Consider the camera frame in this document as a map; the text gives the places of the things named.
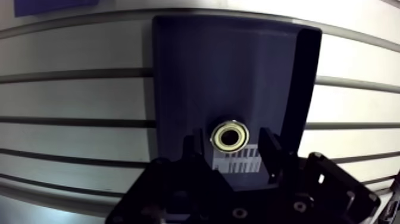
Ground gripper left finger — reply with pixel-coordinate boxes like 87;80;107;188
105;127;235;224

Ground dark blue-grey tray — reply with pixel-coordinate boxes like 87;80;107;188
151;14;323;192

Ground steel bearing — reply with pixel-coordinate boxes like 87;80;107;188
210;120;250;154

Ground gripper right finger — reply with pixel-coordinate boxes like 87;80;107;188
258;126;382;224

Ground blue bin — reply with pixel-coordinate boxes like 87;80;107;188
13;0;99;18

